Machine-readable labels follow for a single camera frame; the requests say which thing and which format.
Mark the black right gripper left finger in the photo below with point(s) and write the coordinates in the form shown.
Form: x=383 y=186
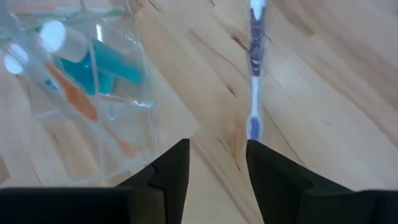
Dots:
x=171 y=180

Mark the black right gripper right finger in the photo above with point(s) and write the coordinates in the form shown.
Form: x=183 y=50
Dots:
x=270 y=180

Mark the orange white toothbrush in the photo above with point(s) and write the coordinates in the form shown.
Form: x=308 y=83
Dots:
x=77 y=99

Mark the purple white toothbrush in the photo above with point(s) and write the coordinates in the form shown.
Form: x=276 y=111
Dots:
x=256 y=56

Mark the blue mouthwash bottle white cap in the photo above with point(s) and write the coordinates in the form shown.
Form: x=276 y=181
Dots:
x=118 y=67
x=84 y=76

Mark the clear plastic organizer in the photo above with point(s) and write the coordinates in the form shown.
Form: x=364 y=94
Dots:
x=133 y=133

